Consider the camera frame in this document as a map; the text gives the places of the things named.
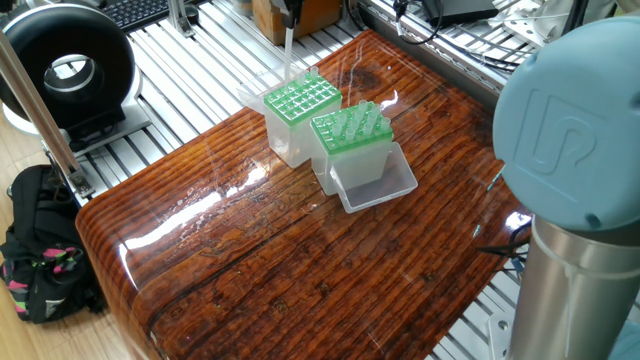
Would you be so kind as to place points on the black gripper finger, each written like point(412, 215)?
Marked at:
point(295, 10)
point(286, 10)

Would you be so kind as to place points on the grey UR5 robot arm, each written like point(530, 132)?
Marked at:
point(580, 150)

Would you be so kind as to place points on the brown cardboard box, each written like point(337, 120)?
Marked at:
point(262, 15)

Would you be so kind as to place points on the green rack clear tip box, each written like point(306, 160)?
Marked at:
point(285, 140)
point(345, 175)

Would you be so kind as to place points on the black keyboard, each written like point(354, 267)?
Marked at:
point(135, 10)

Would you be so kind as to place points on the dark flat device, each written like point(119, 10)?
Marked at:
point(465, 8)

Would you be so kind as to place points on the perforated silver metal plate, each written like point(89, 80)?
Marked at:
point(535, 15)

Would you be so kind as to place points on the glossy wooden table board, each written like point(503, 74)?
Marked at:
point(300, 260)

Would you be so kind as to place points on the black backpack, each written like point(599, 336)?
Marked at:
point(40, 250)

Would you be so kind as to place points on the short aluminium post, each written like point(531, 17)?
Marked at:
point(183, 15)

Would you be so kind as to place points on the aluminium frame post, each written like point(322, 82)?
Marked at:
point(45, 130)

